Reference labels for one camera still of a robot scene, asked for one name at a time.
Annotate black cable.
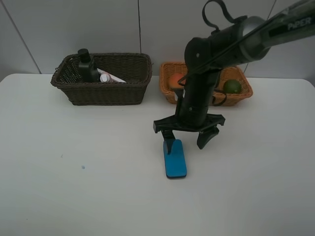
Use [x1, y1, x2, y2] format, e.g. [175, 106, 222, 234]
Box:
[178, 0, 269, 107]

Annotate pink plastic bottle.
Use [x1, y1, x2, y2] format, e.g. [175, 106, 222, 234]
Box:
[100, 73, 112, 83]

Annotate dark brown wicker basket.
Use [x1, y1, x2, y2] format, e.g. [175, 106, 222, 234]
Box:
[51, 53, 152, 106]

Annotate black square bottle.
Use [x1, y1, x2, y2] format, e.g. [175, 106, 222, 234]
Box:
[77, 49, 100, 83]

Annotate white pink-tipped marker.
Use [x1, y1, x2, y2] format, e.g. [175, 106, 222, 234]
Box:
[97, 68, 126, 83]

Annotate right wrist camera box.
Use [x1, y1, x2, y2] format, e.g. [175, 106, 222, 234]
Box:
[173, 87, 185, 102]

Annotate orange wicker basket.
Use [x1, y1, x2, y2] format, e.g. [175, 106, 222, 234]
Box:
[159, 62, 253, 106]

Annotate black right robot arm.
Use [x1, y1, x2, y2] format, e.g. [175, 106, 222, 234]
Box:
[154, 0, 315, 153]

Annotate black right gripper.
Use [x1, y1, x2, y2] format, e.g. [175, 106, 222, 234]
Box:
[153, 114, 225, 154]

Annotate blue whiteboard eraser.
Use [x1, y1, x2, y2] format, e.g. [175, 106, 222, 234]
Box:
[163, 139, 187, 179]

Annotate green whole avocado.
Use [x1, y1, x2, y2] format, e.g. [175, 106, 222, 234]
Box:
[223, 80, 242, 94]

